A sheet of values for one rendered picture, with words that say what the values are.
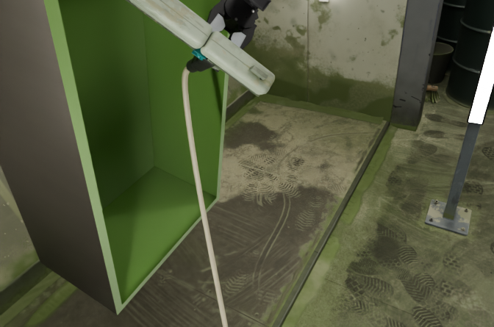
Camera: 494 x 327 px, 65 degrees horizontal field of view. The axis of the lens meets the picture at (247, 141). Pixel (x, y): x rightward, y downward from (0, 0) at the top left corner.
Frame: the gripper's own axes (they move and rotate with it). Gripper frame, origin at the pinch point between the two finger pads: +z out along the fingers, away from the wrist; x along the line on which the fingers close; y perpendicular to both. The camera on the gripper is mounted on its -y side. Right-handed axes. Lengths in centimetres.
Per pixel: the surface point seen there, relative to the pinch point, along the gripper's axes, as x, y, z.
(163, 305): -59, 94, 74
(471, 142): -130, 45, -56
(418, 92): -154, 117, -106
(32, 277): -9, 130, 96
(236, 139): -83, 184, -23
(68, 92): 17.7, 5.4, 20.3
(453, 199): -154, 60, -37
